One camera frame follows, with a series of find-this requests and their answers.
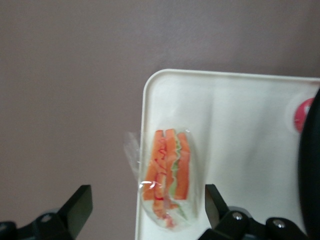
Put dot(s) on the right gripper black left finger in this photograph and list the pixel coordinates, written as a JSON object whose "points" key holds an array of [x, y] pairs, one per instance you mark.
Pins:
{"points": [[75, 212]]}

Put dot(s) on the cream plastic tray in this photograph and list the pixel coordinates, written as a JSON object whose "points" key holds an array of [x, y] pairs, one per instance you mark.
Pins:
{"points": [[237, 150]]}

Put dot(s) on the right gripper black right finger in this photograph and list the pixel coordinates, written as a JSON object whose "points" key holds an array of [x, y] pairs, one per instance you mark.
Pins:
{"points": [[225, 225]]}

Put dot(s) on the triangle sandwich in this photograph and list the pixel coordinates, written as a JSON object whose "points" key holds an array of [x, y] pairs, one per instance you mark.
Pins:
{"points": [[172, 170]]}

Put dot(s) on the red-lid white cup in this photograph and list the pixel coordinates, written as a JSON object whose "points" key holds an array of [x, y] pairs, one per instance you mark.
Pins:
{"points": [[300, 115]]}

